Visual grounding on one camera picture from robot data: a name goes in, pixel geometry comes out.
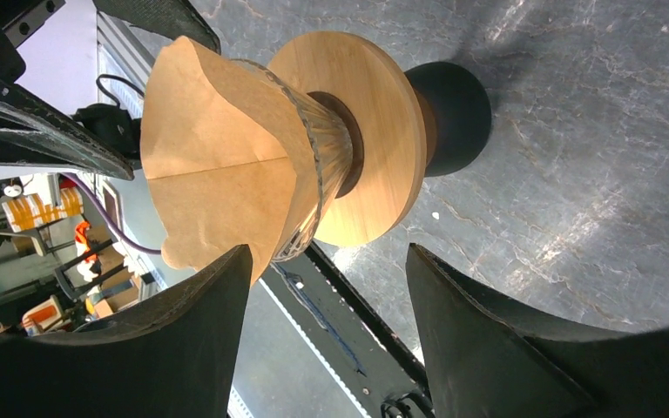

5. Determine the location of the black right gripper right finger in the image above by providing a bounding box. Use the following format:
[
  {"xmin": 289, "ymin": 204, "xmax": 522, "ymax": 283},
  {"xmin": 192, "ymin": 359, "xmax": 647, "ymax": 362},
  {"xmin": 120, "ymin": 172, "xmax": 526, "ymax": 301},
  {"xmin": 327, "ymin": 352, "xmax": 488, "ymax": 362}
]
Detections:
[{"xmin": 406, "ymin": 244, "xmax": 669, "ymax": 417}]

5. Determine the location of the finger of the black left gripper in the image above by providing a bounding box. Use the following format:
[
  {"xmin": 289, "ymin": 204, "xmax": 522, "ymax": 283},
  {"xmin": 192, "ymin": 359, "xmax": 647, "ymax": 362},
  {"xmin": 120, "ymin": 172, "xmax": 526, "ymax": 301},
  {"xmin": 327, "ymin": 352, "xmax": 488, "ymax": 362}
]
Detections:
[{"xmin": 93, "ymin": 0, "xmax": 221, "ymax": 53}]

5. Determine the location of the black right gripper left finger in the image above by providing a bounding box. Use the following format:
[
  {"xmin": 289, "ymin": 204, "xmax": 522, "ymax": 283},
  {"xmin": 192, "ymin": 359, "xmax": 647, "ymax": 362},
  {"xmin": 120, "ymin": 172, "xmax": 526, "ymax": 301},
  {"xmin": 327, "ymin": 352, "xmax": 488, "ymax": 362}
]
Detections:
[{"xmin": 0, "ymin": 245, "xmax": 252, "ymax": 417}]

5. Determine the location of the single brown paper filter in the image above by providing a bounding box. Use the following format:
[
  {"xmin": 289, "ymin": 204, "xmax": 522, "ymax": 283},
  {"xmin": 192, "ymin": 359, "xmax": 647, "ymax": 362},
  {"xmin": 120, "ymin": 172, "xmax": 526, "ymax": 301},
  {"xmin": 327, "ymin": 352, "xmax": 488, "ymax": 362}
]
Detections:
[{"xmin": 140, "ymin": 37, "xmax": 319, "ymax": 280}]

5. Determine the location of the clear glass dripper cone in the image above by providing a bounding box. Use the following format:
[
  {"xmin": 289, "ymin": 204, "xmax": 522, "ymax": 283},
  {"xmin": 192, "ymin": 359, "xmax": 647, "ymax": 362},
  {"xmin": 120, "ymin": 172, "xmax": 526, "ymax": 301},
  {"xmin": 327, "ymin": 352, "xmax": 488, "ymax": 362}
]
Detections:
[{"xmin": 233, "ymin": 59, "xmax": 353, "ymax": 262}]

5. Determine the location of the wooden ring dripper holder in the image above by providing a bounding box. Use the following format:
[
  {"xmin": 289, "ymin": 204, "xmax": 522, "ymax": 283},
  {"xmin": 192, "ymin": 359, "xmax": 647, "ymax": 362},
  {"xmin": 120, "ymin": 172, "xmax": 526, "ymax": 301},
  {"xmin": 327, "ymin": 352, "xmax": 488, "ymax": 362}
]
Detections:
[{"xmin": 268, "ymin": 31, "xmax": 428, "ymax": 246}]

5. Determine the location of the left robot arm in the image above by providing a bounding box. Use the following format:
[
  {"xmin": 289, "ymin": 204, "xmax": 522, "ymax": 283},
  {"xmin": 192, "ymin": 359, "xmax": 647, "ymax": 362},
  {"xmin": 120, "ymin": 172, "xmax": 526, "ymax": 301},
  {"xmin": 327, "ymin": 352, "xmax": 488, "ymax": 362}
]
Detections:
[{"xmin": 0, "ymin": 1, "xmax": 221, "ymax": 183}]

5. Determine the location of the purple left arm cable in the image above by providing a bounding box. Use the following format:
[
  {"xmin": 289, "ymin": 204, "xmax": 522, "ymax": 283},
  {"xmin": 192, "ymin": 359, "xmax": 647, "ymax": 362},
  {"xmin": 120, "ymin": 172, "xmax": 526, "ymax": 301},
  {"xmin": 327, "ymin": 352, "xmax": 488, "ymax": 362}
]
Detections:
[{"xmin": 60, "ymin": 172, "xmax": 164, "ymax": 256}]

